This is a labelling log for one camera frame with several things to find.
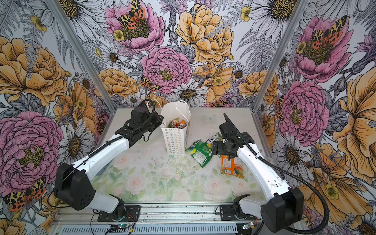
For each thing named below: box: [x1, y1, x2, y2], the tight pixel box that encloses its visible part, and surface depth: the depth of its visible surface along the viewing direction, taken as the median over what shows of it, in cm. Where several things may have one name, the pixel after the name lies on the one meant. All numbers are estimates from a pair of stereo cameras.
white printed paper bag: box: [160, 99, 192, 156], surface depth 89 cm
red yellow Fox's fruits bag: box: [167, 117, 188, 129], surface depth 101 cm
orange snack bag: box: [220, 155, 244, 179], surface depth 89 cm
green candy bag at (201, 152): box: [185, 139, 213, 168], surface depth 96 cm
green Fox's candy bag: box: [207, 131, 224, 148], surface depth 101 cm
